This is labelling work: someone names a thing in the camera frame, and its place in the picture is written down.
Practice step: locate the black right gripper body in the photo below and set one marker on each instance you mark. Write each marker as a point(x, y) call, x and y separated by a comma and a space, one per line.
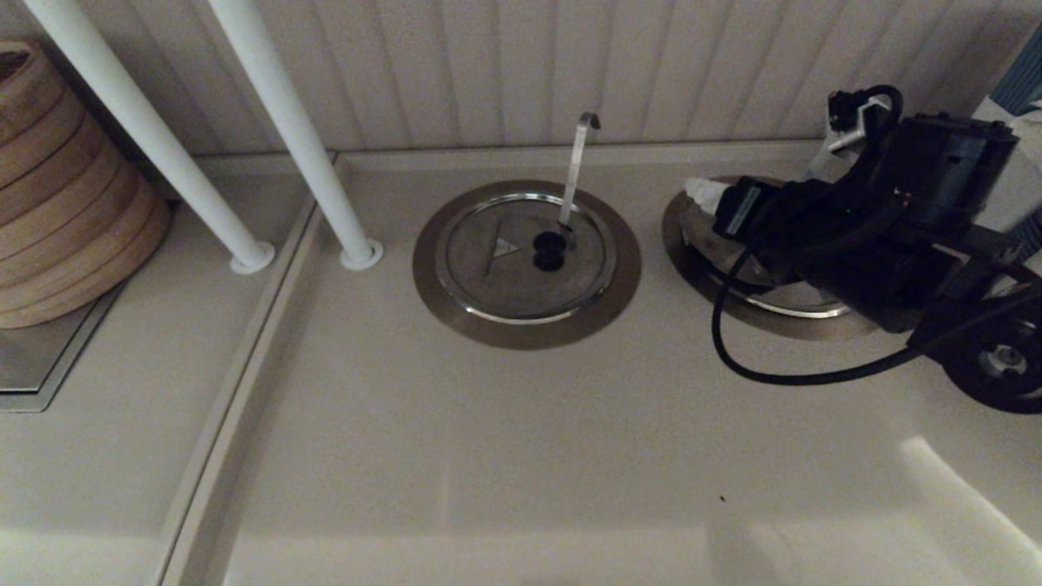
point(847, 252)

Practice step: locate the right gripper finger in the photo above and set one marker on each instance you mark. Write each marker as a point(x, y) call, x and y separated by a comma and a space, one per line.
point(741, 213)

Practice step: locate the round steel lid black knob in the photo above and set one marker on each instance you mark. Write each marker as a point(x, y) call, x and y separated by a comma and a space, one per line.
point(505, 285)
point(802, 303)

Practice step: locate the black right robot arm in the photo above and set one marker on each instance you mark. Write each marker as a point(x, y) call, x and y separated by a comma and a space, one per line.
point(1001, 366)

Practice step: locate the white box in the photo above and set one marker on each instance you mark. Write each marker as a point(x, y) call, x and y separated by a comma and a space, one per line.
point(1030, 187)

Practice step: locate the white tissue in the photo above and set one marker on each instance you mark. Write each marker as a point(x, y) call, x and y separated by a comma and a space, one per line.
point(1032, 122)

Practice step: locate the blue striped container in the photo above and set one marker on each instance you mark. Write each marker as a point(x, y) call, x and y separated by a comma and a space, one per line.
point(1027, 81)

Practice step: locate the white metal pole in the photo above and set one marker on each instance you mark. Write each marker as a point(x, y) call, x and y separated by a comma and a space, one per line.
point(163, 155)
point(297, 130)

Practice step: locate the stacked bamboo steamer baskets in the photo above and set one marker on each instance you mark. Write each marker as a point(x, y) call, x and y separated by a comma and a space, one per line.
point(65, 203)

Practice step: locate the flat steel counter plate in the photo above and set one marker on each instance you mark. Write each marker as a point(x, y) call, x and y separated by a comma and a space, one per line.
point(32, 358)

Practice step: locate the right wrist camera unit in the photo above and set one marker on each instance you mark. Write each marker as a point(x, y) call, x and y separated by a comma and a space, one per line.
point(944, 171)

